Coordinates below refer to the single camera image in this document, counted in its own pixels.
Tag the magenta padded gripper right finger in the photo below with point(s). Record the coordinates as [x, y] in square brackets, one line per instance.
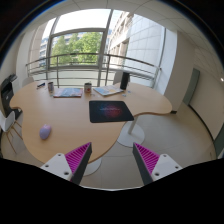
[153, 166]

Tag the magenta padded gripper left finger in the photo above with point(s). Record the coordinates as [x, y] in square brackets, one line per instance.
[70, 166]

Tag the lavender computer mouse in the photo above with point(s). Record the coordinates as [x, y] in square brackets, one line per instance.
[45, 131]

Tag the black mouse pad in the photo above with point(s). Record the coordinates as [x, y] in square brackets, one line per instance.
[101, 111]

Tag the wooden curved table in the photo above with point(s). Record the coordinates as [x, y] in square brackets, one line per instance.
[70, 125]

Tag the blue pink magazine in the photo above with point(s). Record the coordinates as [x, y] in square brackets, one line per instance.
[68, 92]

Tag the white chair with wooden legs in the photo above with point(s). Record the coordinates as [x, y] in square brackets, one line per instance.
[7, 124]

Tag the dark patterned mug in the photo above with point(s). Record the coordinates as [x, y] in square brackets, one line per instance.
[50, 87]

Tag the white mug with red band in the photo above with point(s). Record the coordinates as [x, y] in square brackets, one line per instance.
[87, 87]

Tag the light blue open book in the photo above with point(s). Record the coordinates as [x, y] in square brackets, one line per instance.
[108, 90]

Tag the black cylindrical speaker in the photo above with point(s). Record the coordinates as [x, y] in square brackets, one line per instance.
[124, 80]

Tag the white chair behind table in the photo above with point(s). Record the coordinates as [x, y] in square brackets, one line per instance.
[27, 81]

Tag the green door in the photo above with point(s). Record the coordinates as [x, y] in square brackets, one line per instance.
[192, 86]

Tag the black printer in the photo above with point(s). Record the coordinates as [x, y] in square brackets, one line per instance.
[7, 93]

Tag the metal balcony railing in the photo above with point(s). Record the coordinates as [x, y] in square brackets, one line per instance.
[76, 69]

